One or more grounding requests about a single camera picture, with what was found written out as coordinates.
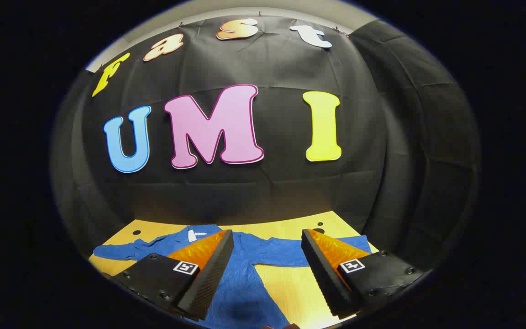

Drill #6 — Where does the blue shirt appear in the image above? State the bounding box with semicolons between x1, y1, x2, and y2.
93;224;373;329

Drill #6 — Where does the black backdrop cloth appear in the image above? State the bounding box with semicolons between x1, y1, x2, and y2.
51;16;481;275

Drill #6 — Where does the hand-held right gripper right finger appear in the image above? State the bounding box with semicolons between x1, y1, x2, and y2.
301;228;429;320

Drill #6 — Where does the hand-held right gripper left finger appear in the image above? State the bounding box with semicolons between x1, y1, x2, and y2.
107;229;235;321

